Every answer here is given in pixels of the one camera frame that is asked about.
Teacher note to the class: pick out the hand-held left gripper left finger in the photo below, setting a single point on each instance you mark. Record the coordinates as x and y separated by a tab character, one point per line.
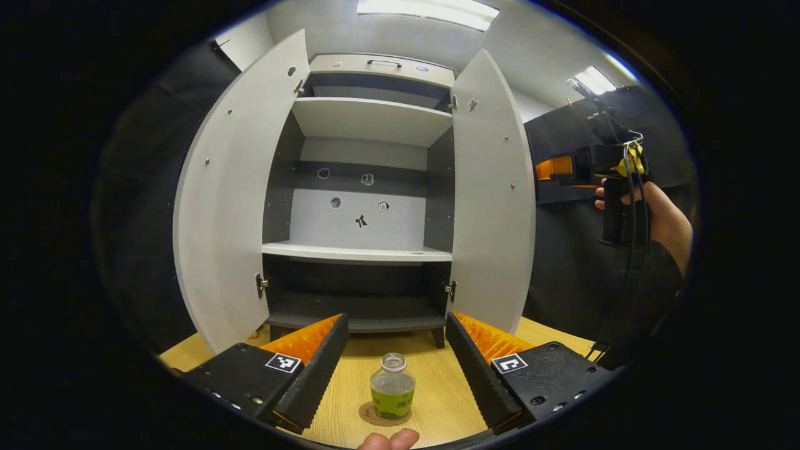
315	381

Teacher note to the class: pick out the black backdrop cloth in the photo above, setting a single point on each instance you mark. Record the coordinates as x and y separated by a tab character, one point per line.
575	262

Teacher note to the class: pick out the grey cabinet door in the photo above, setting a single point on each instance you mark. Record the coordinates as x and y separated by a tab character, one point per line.
231	206
494	206

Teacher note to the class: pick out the ceiling light panel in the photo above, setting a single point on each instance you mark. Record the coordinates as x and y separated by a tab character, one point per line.
431	11
594	80

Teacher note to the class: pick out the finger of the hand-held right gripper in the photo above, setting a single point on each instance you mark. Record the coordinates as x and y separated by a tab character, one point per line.
553	167

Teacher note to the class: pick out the grey cabinet drawer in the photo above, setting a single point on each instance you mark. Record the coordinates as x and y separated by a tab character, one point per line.
437	75

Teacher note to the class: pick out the green label bottle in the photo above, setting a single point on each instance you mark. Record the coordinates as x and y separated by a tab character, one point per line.
392	400

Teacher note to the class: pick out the round wooden coaster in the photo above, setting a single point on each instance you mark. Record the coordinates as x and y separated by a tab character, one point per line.
366	414

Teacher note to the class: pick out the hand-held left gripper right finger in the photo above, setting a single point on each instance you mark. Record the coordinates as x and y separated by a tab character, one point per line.
478	381

